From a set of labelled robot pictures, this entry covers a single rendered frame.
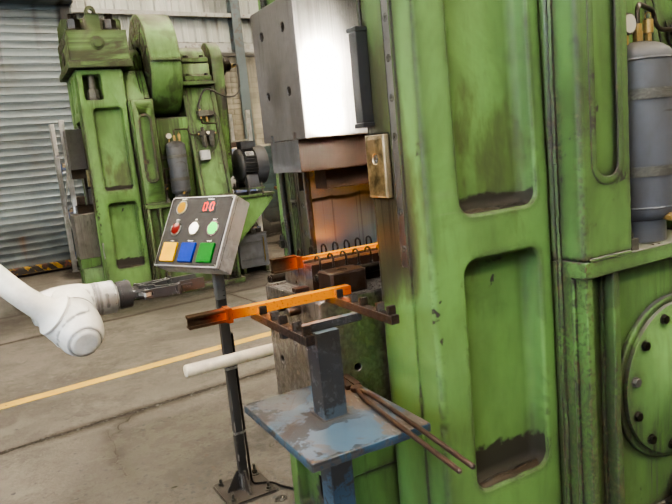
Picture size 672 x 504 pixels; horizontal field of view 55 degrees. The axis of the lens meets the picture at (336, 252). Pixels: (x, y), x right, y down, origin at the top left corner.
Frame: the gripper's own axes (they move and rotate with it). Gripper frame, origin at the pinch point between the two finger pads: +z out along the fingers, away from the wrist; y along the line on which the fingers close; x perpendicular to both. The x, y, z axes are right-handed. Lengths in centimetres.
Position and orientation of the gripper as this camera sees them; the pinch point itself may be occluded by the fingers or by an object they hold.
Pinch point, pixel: (190, 281)
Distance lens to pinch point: 186.0
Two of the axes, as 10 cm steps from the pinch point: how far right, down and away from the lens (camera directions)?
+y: 4.9, 0.9, -8.7
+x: -1.0, -9.8, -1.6
